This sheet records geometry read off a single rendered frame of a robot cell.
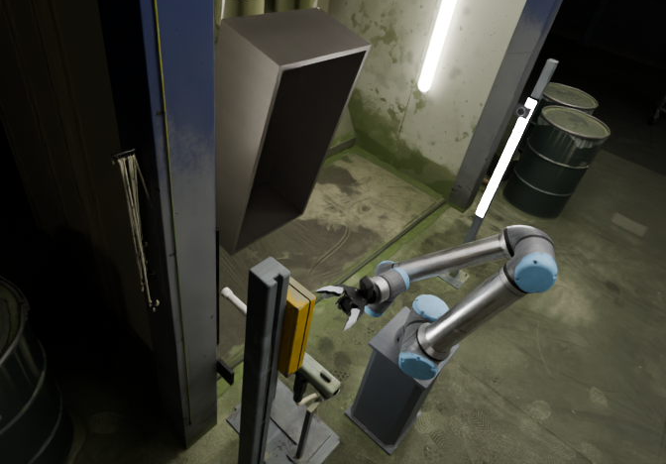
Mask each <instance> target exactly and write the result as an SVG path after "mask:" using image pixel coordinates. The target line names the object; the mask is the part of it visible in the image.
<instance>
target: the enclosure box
mask: <svg viewBox="0 0 666 464"><path fill-rule="evenodd" d="M317 8H318V7H316V8H308V9H300V10H291V11H283V12H275V13H267V14H259V15H251V16H242V17H234V18H226V19H221V23H220V30H219V37H218V44H217V51H216V58H215V64H214V103H215V220H216V227H217V228H218V229H219V244H220V246H221V247H222V248H223V249H224V250H225V251H226V252H227V253H228V254H229V255H230V256H232V255H234V254H236V253H238V252H239V251H241V250H243V249H245V248H246V247H248V246H250V245H251V244H253V243H255V242H257V241H258V240H260V239H262V238H264V237H265V236H267V235H269V234H271V233H272V232H274V231H276V230H277V229H279V228H280V227H282V226H283V225H285V224H287V223H289V222H290V221H292V220H294V219H296V218H297V217H299V216H301V215H303V213H304V210H305V208H306V205H307V203H308V200H309V198H310V196H311V193H312V191H313V188H314V186H315V184H316V182H317V179H318V177H319V174H320V172H321V169H322V167H323V164H324V162H325V159H326V157H327V154H328V152H329V149H330V147H331V144H332V142H333V140H334V137H335V135H336V132H337V130H338V127H339V125H340V122H341V120H342V117H343V115H344V112H345V110H346V107H347V105H348V102H349V100H350V97H351V95H352V92H353V90H354V87H355V85H356V82H357V80H358V78H359V75H360V73H361V70H362V68H363V65H364V63H365V60H366V58H367V55H368V53H369V50H370V48H371V44H370V43H368V42H367V41H365V40H364V39H363V38H361V37H360V36H359V35H357V34H356V33H354V32H353V31H352V30H350V29H349V28H347V27H346V26H345V25H343V24H342V23H340V22H339V21H338V20H336V19H335V18H334V17H332V16H331V15H329V14H328V13H327V12H325V11H324V10H322V9H321V8H320V7H319V8H320V9H317Z"/></svg>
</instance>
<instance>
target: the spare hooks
mask: <svg viewBox="0 0 666 464"><path fill-rule="evenodd" d="M139 150H140V148H139V147H136V148H133V149H130V150H126V151H123V152H120V153H117V154H111V155H110V160H111V163H112V165H115V162H114V158H115V161H116V163H119V166H120V172H121V175H122V180H123V184H124V188H125V194H126V200H127V205H128V213H129V218H130V225H131V231H132V237H133V242H134V248H135V253H136V258H137V264H138V269H139V275H140V280H141V281H140V283H141V291H144V285H146V289H147V295H148V301H149V305H150V309H151V310H152V311H155V308H152V305H153V306H158V305H159V301H158V300H157V302H156V303H153V302H152V301H151V298H150V292H149V286H148V280H147V273H148V274H150V275H151V274H153V275H154V274H155V271H153V272H151V271H149V270H148V267H147V262H148V260H147V259H146V254H145V247H147V246H148V242H145V243H144V240H143V232H142V226H141V217H140V206H139V198H138V182H137V169H138V172H139V175H140V178H141V181H142V183H143V186H144V188H145V191H146V194H147V197H148V200H149V202H150V205H151V208H153V207H152V202H151V199H150V195H149V192H148V190H147V188H146V184H145V181H144V178H143V176H142V173H141V171H140V167H139V164H138V162H137V159H136V157H137V156H138V155H137V152H136V151H139ZM132 153H133V154H132ZM122 156H123V157H122ZM118 157H119V158H120V160H119V159H118ZM126 160H128V165H129V172H130V178H131V186H132V190H133V197H134V204H133V200H132V193H131V189H130V185H129V180H128V174H127V169H126V164H125V161H126ZM125 177H126V179H125ZM126 182H127V186H128V192H127V186H126ZM128 193H129V196H128ZM129 197H130V200H129ZM130 202H131V205H130ZM131 209H132V210H131ZM132 213H133V215H132ZM133 217H134V220H133ZM133 229H134V230H133ZM134 234H135V235H134ZM135 239H136V242H137V247H136V242H135ZM137 248H138V253H137ZM138 256H139V259H138ZM141 262H142V265H141ZM142 267H143V271H144V278H145V280H144V281H143V275H142Z"/></svg>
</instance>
